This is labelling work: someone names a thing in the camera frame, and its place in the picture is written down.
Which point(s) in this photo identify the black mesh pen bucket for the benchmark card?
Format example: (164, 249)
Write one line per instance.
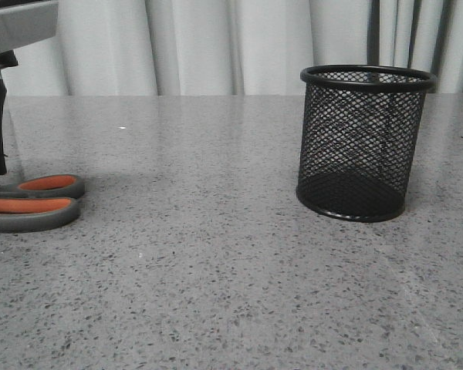
(359, 134)

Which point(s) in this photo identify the light grey curtain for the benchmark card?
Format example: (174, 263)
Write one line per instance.
(148, 48)

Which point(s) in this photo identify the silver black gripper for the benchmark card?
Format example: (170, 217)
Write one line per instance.
(22, 23)

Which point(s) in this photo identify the grey orange handled scissors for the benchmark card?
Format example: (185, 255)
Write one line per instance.
(43, 203)

